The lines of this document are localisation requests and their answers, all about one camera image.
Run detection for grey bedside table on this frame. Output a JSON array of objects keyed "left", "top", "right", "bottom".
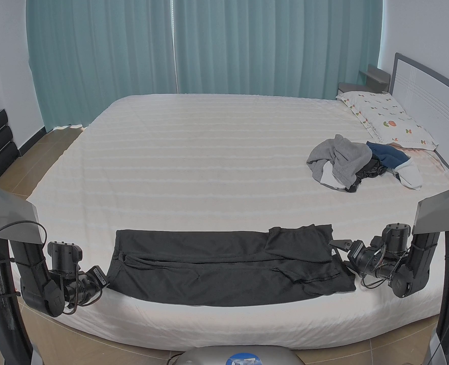
[{"left": 338, "top": 64, "right": 391, "bottom": 95}]

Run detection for black cable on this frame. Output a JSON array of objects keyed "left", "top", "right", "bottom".
[
  {"left": 0, "top": 221, "right": 48, "bottom": 265},
  {"left": 361, "top": 274, "right": 391, "bottom": 290}
]

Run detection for black T-shirt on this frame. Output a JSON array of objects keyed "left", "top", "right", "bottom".
[{"left": 106, "top": 224, "right": 357, "bottom": 307}]

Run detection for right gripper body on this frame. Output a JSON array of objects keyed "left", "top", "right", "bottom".
[{"left": 347, "top": 240, "right": 381, "bottom": 277}]

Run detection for white garment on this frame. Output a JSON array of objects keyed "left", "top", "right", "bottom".
[{"left": 393, "top": 160, "right": 423, "bottom": 191}]

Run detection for grey garment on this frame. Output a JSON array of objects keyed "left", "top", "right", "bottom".
[{"left": 306, "top": 134, "right": 373, "bottom": 190}]

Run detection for bed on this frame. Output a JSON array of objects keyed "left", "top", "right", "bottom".
[{"left": 17, "top": 52, "right": 449, "bottom": 351}]

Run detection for dark blue garment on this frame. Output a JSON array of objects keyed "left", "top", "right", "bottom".
[{"left": 366, "top": 140, "right": 411, "bottom": 168}]

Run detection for black shiny garment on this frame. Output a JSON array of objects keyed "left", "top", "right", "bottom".
[{"left": 344, "top": 157, "right": 388, "bottom": 194}]

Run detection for white printed pillow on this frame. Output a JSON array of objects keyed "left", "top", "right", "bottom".
[{"left": 336, "top": 90, "right": 440, "bottom": 151}]

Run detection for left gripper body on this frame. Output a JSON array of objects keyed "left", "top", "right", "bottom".
[{"left": 71, "top": 265, "right": 109, "bottom": 307}]

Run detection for blue-green curtain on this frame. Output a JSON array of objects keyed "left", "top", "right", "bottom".
[
  {"left": 173, "top": 0, "right": 385, "bottom": 100},
  {"left": 26, "top": 0, "right": 178, "bottom": 132}
]

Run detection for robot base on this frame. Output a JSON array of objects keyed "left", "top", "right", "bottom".
[{"left": 169, "top": 346, "right": 301, "bottom": 365}]

